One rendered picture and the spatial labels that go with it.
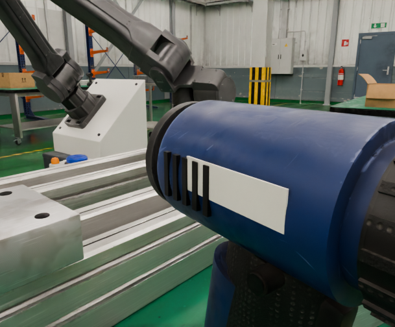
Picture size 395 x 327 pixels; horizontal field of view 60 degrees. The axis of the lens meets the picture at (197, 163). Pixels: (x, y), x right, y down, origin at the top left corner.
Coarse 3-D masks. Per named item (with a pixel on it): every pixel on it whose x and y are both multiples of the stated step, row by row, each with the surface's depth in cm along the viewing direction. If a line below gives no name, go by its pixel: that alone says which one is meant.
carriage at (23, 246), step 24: (0, 192) 32; (24, 192) 32; (0, 216) 26; (24, 216) 26; (48, 216) 26; (72, 216) 26; (0, 240) 23; (24, 240) 24; (48, 240) 25; (72, 240) 27; (0, 264) 23; (24, 264) 24; (48, 264) 26; (0, 288) 23
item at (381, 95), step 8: (0, 80) 508; (8, 80) 499; (16, 80) 506; (24, 80) 517; (32, 80) 529; (368, 80) 240; (368, 88) 232; (376, 88) 229; (384, 88) 227; (392, 88) 224; (368, 96) 231; (376, 96) 229; (384, 96) 226; (392, 96) 223; (368, 104) 236; (376, 104) 233; (384, 104) 230; (392, 104) 227
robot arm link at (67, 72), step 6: (60, 66) 88; (66, 66) 89; (60, 72) 88; (66, 72) 88; (72, 72) 89; (54, 78) 87; (60, 78) 87; (66, 78) 88; (72, 78) 90; (78, 78) 91; (66, 84) 89; (72, 84) 90; (72, 90) 94
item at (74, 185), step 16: (96, 160) 59; (112, 160) 60; (128, 160) 63; (144, 160) 59; (16, 176) 50; (32, 176) 51; (48, 176) 52; (64, 176) 54; (80, 176) 50; (96, 176) 50; (112, 176) 52; (128, 176) 55; (144, 176) 58; (48, 192) 45; (64, 192) 47; (80, 192) 50; (96, 192) 51; (112, 192) 53; (128, 192) 55
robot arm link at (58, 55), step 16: (0, 0) 68; (16, 0) 71; (0, 16) 73; (16, 16) 72; (16, 32) 75; (32, 32) 77; (32, 48) 78; (48, 48) 81; (32, 64) 84; (48, 64) 83; (48, 80) 85; (48, 96) 91; (64, 96) 89
